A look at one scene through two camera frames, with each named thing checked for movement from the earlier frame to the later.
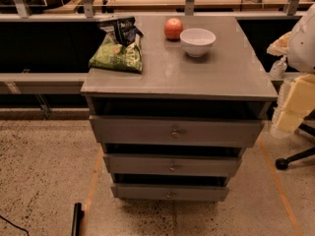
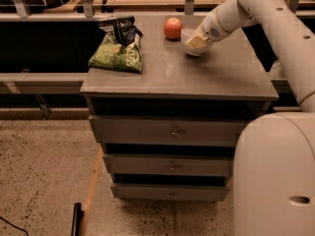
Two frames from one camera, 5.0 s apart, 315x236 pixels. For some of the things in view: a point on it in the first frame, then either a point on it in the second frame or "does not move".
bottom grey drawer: (171, 192) does not move
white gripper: (303, 46) to (209, 29)
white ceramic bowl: (197, 41) does not move
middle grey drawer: (173, 164) does not move
